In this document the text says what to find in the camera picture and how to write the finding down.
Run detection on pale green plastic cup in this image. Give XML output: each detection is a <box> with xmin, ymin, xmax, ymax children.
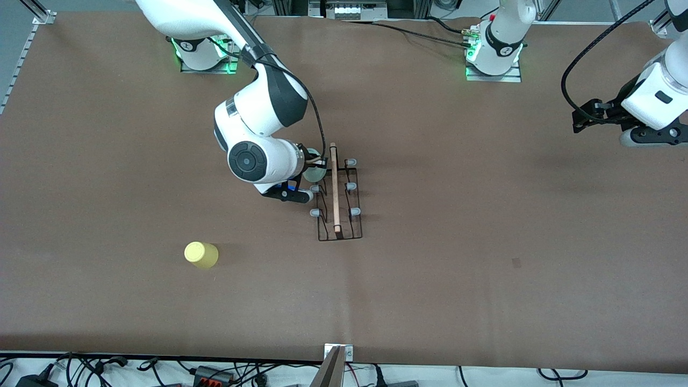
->
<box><xmin>302</xmin><ymin>156</ymin><xmax>327</xmax><ymax>184</ymax></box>

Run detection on grey connector box orange levers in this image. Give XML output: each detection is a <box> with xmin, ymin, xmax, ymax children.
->
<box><xmin>192</xmin><ymin>365</ymin><xmax>235</xmax><ymax>385</ymax></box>

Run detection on black power adapter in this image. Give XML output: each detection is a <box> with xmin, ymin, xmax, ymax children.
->
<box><xmin>15</xmin><ymin>373</ymin><xmax>59</xmax><ymax>387</ymax></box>

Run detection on perforated aluminium rail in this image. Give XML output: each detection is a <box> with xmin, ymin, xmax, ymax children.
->
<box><xmin>0</xmin><ymin>10</ymin><xmax>55</xmax><ymax>114</ymax></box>

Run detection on small metal edge bracket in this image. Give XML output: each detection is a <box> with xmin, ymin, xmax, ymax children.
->
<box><xmin>324</xmin><ymin>343</ymin><xmax>354</xmax><ymax>361</ymax></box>

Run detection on brown table cover sheet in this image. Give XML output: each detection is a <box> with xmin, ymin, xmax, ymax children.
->
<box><xmin>0</xmin><ymin>12</ymin><xmax>688</xmax><ymax>374</ymax></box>

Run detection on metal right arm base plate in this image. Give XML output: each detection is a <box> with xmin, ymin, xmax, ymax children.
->
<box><xmin>180</xmin><ymin>32</ymin><xmax>241</xmax><ymax>75</ymax></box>

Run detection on yellow plastic cup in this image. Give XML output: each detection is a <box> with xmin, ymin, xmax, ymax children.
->
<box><xmin>184</xmin><ymin>241</ymin><xmax>220</xmax><ymax>269</ymax></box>

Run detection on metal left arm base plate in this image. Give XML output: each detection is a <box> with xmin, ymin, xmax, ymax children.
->
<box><xmin>465</xmin><ymin>60</ymin><xmax>522</xmax><ymax>83</ymax></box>

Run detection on brown slanted post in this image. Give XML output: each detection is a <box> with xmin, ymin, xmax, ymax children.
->
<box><xmin>310</xmin><ymin>346</ymin><xmax>345</xmax><ymax>387</ymax></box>

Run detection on tangled black floor cables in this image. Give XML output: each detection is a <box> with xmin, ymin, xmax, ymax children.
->
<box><xmin>0</xmin><ymin>352</ymin><xmax>183</xmax><ymax>387</ymax></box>

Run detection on black cable to arm base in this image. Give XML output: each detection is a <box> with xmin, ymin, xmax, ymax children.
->
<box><xmin>340</xmin><ymin>16</ymin><xmax>474</xmax><ymax>50</ymax></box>

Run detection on black wire cup holder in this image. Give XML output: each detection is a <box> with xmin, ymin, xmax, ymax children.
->
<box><xmin>309</xmin><ymin>142</ymin><xmax>364</xmax><ymax>242</ymax></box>

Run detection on grey electrical module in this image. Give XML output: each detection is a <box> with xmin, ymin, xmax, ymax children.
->
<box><xmin>308</xmin><ymin>0</ymin><xmax>389</xmax><ymax>20</ymax></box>

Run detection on aluminium corner profile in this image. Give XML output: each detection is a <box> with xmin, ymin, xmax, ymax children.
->
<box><xmin>649</xmin><ymin>11</ymin><xmax>672</xmax><ymax>37</ymax></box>

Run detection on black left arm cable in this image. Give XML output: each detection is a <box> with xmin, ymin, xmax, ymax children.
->
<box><xmin>561</xmin><ymin>0</ymin><xmax>657</xmax><ymax>121</ymax></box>

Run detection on black looped floor cable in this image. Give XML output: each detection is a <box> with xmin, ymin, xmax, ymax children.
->
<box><xmin>536</xmin><ymin>368</ymin><xmax>587</xmax><ymax>381</ymax></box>

